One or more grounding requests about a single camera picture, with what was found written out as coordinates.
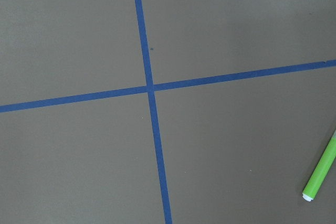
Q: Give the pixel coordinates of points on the green highlighter pen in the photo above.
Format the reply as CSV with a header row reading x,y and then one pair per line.
x,y
320,172

